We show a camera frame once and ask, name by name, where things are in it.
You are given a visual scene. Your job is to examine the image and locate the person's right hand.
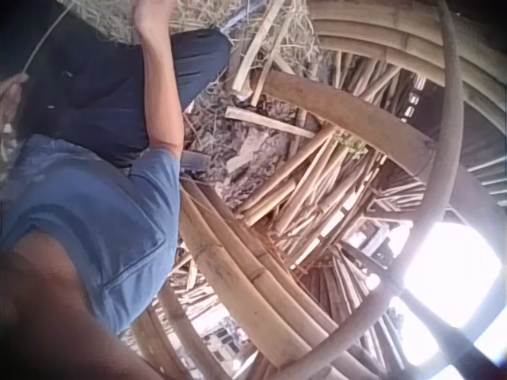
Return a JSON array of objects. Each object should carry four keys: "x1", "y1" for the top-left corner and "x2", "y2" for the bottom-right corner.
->
[{"x1": 132, "y1": 0, "x2": 178, "y2": 25}]

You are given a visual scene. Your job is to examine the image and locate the person's left hand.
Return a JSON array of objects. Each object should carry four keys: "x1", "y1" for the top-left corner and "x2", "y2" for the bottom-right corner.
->
[{"x1": 0, "y1": 73, "x2": 31, "y2": 124}]

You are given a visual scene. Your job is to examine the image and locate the thin bamboo strip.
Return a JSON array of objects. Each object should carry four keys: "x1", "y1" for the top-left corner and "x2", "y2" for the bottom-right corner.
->
[{"x1": 21, "y1": 0, "x2": 86, "y2": 80}]

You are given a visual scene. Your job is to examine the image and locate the person's legs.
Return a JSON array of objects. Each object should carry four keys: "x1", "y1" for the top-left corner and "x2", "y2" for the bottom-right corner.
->
[{"x1": 11, "y1": 0, "x2": 233, "y2": 169}]

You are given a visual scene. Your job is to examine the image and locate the heap of bamboo shavings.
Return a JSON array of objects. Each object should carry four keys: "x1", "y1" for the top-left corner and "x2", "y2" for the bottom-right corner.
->
[{"x1": 74, "y1": 0, "x2": 322, "y2": 55}]

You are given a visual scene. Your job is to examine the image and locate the dark grey block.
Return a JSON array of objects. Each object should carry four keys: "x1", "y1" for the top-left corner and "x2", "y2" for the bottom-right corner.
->
[{"x1": 181, "y1": 152, "x2": 212, "y2": 174}]

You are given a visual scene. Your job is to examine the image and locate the pale split bamboo slat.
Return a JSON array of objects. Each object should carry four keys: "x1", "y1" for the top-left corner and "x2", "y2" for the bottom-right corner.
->
[
  {"x1": 231, "y1": 0, "x2": 287, "y2": 95},
  {"x1": 249, "y1": 7, "x2": 302, "y2": 107}
]

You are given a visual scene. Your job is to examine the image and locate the flat pale bamboo slat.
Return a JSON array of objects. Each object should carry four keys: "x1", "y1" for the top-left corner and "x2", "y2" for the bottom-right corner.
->
[{"x1": 224, "y1": 105, "x2": 317, "y2": 139}]

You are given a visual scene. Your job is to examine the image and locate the thick yellow bamboo pole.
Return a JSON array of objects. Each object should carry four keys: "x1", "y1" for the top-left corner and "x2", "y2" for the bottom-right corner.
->
[
  {"x1": 177, "y1": 184, "x2": 318, "y2": 377},
  {"x1": 189, "y1": 180, "x2": 381, "y2": 380}
]

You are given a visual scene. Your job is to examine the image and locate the bundle of bamboo sticks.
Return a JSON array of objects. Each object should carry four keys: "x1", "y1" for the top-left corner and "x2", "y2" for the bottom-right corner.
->
[{"x1": 237, "y1": 122, "x2": 399, "y2": 276}]

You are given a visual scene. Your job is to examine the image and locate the green leaf sprig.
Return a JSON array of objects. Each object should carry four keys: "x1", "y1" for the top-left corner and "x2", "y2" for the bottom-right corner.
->
[{"x1": 334, "y1": 133, "x2": 370, "y2": 160}]

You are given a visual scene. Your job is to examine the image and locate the curved brown wooden beam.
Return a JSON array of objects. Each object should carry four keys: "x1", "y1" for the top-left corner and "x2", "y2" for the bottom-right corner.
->
[{"x1": 259, "y1": 70, "x2": 436, "y2": 177}]

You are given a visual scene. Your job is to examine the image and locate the grey curved pipe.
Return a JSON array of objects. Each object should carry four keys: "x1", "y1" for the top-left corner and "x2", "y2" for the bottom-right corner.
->
[{"x1": 273, "y1": 0, "x2": 467, "y2": 380}]

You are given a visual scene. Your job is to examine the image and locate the dark straight bar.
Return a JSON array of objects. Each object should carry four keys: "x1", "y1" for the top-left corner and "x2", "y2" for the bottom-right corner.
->
[{"x1": 342, "y1": 243, "x2": 498, "y2": 380}]

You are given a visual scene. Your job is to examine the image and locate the brown wooden post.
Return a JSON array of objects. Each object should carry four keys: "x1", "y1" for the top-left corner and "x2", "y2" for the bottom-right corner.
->
[{"x1": 156, "y1": 283, "x2": 225, "y2": 380}]

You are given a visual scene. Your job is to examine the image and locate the bamboo frame wall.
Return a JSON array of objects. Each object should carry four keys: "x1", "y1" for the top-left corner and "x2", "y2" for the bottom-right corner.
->
[{"x1": 308, "y1": 0, "x2": 507, "y2": 124}]

